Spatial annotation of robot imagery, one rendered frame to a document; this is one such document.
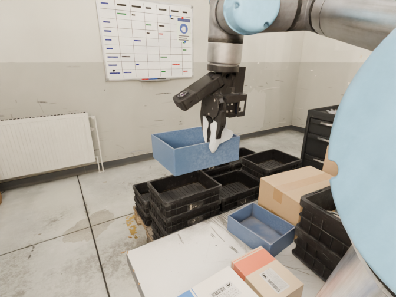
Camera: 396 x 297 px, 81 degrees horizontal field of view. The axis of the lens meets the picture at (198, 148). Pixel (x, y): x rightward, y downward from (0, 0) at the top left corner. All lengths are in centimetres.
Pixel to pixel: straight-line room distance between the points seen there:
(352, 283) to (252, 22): 34
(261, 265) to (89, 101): 269
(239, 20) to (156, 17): 293
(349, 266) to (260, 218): 85
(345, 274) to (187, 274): 67
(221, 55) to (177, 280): 65
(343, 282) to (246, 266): 57
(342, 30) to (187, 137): 48
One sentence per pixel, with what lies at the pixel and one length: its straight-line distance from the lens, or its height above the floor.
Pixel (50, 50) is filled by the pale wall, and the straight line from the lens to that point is 304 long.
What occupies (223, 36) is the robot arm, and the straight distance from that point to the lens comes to 51.
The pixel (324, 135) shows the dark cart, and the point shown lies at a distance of 247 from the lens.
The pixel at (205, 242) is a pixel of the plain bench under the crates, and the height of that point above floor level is 70.
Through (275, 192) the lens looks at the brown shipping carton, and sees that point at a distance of 100.
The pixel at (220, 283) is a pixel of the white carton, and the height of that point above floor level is 79.
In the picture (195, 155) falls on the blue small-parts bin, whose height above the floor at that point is 111.
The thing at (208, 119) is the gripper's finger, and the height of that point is 120.
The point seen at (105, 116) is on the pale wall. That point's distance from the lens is 314.
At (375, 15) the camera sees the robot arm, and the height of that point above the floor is 138.
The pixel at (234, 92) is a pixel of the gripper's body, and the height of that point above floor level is 126.
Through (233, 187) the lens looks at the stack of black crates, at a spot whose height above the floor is 38.
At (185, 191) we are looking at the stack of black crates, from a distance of 164.
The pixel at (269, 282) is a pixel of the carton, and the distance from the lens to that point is 74.
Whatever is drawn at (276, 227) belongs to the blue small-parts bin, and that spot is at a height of 72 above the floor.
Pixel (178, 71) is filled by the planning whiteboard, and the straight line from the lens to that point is 338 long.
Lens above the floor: 133
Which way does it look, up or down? 20 degrees down
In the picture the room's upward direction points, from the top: straight up
